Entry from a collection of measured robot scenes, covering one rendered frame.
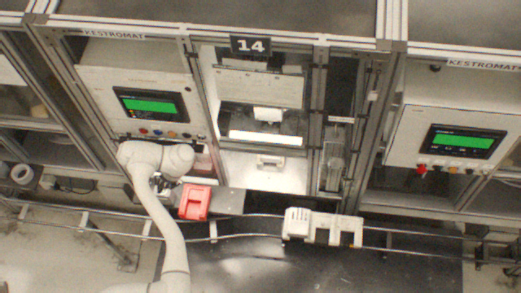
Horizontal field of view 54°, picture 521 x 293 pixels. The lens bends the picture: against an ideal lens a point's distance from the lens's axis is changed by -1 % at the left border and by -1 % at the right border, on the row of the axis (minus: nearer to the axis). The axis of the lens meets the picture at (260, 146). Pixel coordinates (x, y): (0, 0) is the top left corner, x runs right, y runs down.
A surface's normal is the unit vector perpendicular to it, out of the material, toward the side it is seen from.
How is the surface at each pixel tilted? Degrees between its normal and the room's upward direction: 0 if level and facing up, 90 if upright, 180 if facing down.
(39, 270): 0
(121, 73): 90
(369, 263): 0
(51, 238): 0
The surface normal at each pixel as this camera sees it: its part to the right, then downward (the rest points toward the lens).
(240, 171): -0.05, -0.47
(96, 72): -0.14, 0.88
